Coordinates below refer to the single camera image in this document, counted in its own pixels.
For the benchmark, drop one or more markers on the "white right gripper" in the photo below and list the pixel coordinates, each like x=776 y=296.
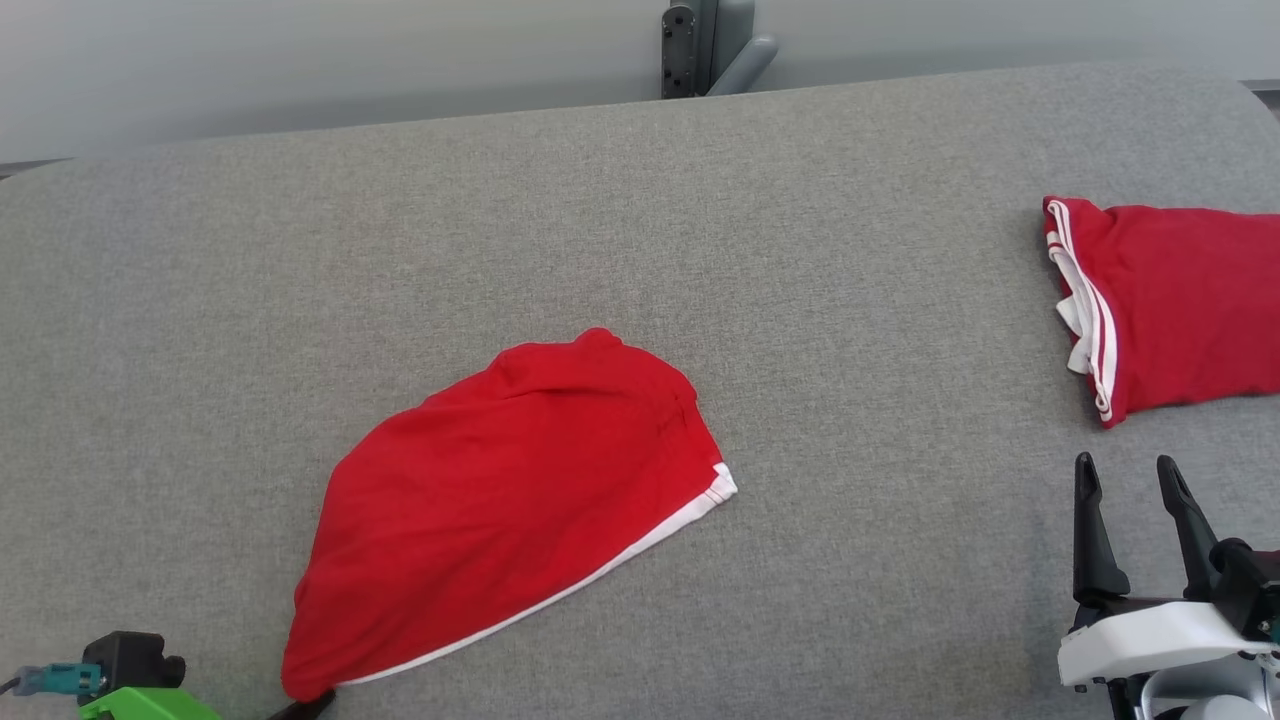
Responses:
x=1150 y=640

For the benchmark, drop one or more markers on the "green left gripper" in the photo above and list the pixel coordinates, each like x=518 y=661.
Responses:
x=150 y=705

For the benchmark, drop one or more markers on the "red basketball jersey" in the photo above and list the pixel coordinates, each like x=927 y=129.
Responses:
x=1190 y=300

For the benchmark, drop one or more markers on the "red shorts white trim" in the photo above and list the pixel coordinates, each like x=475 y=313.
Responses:
x=500 y=500

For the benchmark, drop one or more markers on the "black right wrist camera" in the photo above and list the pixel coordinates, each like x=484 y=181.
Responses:
x=1245 y=585

